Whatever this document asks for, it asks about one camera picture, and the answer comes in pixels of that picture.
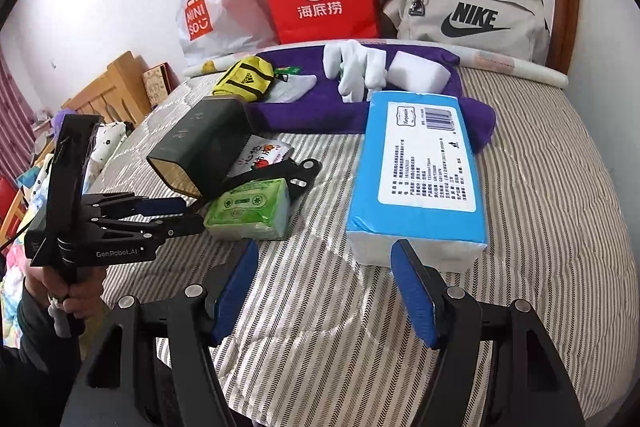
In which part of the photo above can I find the green pocket tissue pack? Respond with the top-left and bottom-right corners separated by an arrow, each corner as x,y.
204,178 -> 290,241

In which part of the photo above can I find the dark green box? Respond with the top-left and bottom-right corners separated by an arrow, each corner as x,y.
146,96 -> 253,198

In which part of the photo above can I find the blue tissue paper pack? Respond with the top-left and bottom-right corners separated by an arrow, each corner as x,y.
346,91 -> 488,273

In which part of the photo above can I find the black folding clip tool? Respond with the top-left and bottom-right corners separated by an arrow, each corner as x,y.
199,157 -> 324,208

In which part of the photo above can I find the white snack packet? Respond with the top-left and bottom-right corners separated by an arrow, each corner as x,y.
227,135 -> 294,178

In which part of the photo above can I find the yellow Adidas pouch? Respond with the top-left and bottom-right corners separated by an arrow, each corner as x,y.
212,55 -> 274,103

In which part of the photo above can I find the white foam sponge block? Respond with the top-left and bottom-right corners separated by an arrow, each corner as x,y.
387,51 -> 451,94

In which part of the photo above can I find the white cotton glove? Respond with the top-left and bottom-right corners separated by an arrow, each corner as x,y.
322,40 -> 387,103

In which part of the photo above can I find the white tissue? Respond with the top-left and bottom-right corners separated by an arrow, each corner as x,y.
264,75 -> 317,103

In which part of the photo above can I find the green sachet packet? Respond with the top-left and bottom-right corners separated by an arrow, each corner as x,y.
273,66 -> 302,81

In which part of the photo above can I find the person's left hand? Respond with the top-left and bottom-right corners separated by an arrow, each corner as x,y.
25,265 -> 107,319

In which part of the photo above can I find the purple plush toy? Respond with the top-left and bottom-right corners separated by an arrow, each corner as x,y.
51,108 -> 76,138

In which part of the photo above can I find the wooden bed headboard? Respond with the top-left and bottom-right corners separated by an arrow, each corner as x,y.
62,51 -> 152,127

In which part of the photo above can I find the white Miniso plastic bag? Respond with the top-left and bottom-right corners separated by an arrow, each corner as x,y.
176,0 -> 277,66

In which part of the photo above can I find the rolled floral paper tube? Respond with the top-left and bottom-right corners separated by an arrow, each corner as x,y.
182,39 -> 568,89

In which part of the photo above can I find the beige Nike waist bag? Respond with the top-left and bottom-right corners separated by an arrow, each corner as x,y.
383,0 -> 551,64

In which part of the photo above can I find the brown wooden picture frame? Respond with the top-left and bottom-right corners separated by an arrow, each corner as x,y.
142,62 -> 179,109

